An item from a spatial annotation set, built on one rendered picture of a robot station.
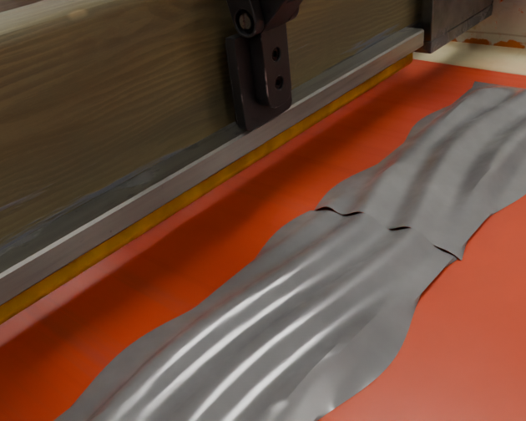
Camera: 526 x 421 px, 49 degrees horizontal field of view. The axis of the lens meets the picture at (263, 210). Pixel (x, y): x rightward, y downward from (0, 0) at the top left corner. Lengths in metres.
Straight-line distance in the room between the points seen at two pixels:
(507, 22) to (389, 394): 0.34
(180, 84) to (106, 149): 0.04
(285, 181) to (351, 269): 0.09
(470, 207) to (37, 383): 0.18
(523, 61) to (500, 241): 0.22
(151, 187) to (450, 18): 0.25
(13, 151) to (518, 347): 0.17
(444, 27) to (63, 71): 0.26
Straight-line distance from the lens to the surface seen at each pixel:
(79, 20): 0.21
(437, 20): 0.39
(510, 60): 0.45
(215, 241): 0.25
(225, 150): 0.24
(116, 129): 0.22
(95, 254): 0.24
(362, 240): 0.24
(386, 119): 0.35
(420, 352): 0.20
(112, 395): 0.19
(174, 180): 0.23
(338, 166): 0.30
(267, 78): 0.24
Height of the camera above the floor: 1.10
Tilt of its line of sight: 32 degrees down
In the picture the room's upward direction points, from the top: 7 degrees counter-clockwise
